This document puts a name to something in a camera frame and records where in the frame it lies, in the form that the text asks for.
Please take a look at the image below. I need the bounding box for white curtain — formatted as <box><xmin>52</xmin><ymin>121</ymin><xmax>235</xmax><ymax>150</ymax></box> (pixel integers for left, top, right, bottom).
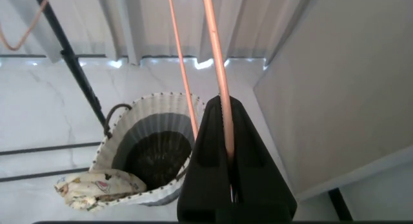
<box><xmin>0</xmin><ymin>0</ymin><xmax>316</xmax><ymax>66</ymax></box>

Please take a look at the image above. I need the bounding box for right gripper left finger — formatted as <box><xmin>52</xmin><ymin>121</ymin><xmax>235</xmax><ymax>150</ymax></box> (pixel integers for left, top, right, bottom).
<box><xmin>176</xmin><ymin>95</ymin><xmax>234</xmax><ymax>222</ymax></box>

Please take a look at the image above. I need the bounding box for white laundry basket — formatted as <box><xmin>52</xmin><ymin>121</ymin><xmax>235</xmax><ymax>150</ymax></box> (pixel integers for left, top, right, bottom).
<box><xmin>88</xmin><ymin>92</ymin><xmax>207</xmax><ymax>207</ymax></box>

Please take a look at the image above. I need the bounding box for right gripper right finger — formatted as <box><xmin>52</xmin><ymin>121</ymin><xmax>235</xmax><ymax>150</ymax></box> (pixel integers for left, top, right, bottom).
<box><xmin>230</xmin><ymin>96</ymin><xmax>298</xmax><ymax>222</ymax></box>

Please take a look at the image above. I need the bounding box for pink clothes hanger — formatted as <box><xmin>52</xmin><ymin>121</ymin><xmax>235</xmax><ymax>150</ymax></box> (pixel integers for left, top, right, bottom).
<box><xmin>0</xmin><ymin>0</ymin><xmax>52</xmax><ymax>52</ymax></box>
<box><xmin>166</xmin><ymin>0</ymin><xmax>236</xmax><ymax>162</ymax></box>

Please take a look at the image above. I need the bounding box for black clothes rack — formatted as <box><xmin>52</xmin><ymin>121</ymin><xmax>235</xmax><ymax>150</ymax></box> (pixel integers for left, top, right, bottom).
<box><xmin>0</xmin><ymin>0</ymin><xmax>354</xmax><ymax>222</ymax></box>

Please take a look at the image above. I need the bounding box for cream printed garment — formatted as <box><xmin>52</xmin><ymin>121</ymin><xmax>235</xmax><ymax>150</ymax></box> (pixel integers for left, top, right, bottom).
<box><xmin>54</xmin><ymin>168</ymin><xmax>148</xmax><ymax>212</ymax></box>

